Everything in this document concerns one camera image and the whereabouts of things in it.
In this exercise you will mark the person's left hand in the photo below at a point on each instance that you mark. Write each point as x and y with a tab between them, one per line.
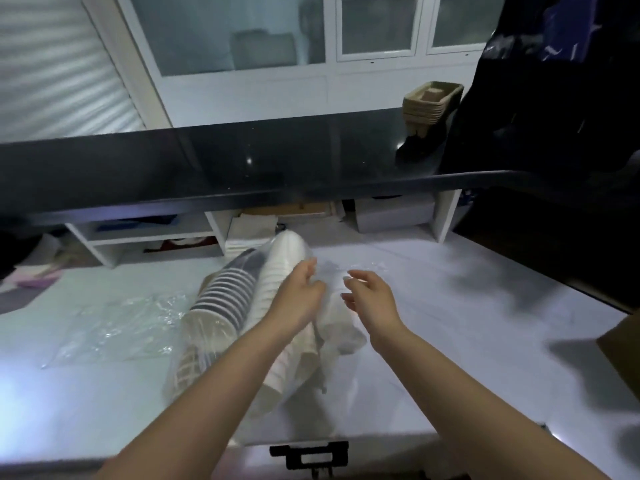
297	299

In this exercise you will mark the person's right hand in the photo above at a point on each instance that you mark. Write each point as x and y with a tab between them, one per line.
375	309

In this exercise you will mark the stack of striped paper cups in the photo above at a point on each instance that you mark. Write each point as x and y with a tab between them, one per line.
225	294

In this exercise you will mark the large clear plastic bag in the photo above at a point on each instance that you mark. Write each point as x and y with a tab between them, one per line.
300	424

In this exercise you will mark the person's left forearm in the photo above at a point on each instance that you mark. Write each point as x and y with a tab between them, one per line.
200	404

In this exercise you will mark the person's right forearm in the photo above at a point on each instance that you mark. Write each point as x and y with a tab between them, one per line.
475	419

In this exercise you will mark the stack of pulp cup trays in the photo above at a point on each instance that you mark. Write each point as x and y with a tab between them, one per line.
430	107

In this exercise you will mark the pink paper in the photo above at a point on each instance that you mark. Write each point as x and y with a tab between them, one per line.
37	282

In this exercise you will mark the wrapped white napkin packet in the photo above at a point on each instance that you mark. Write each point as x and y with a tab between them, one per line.
250	232

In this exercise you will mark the white counter support panel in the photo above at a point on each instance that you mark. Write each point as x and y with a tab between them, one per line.
446	214

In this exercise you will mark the white shelf unit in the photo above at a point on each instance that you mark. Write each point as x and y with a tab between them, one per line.
150	238

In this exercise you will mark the black glossy bar counter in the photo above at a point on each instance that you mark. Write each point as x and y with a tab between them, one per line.
200	164

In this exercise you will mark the blue folder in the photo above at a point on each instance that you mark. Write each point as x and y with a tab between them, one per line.
130	224

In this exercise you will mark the clear bubble wrap sheet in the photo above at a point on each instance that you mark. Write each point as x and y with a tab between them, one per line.
115	329

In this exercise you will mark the white framed window partition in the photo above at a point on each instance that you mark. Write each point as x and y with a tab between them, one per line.
250	94

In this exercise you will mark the grey roller shutter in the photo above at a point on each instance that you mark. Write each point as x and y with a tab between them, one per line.
50	69

